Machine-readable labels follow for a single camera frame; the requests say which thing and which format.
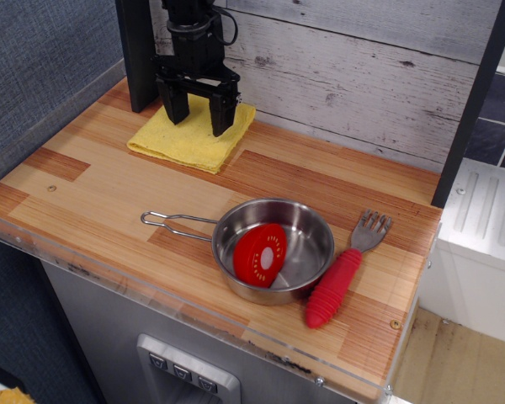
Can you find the small steel pan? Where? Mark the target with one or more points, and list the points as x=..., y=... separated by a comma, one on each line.
x=310, y=248

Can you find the yellow cloth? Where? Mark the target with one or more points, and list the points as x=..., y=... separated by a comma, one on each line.
x=191, y=142

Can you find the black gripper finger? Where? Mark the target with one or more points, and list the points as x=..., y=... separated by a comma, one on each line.
x=223, y=104
x=174, y=99

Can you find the black right frame post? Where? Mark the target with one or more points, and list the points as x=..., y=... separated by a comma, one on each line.
x=484, y=77

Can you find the fork with red handle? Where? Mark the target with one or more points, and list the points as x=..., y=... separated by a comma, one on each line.
x=329, y=293

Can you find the grey toy fridge cabinet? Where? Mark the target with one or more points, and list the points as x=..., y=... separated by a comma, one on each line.
x=107, y=320

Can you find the silver dispenser button panel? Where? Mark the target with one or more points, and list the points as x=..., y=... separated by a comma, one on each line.
x=174, y=376

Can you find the red toy tomato half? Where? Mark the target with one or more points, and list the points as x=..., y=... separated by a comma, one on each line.
x=260, y=254

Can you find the yellow object bottom left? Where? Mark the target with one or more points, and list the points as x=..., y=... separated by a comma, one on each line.
x=15, y=396

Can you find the white toy sink unit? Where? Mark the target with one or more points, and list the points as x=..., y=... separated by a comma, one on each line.
x=465, y=278

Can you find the clear acrylic counter edge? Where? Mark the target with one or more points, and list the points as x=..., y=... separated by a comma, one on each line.
x=356, y=388

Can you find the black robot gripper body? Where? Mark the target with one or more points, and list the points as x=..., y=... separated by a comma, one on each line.
x=197, y=61

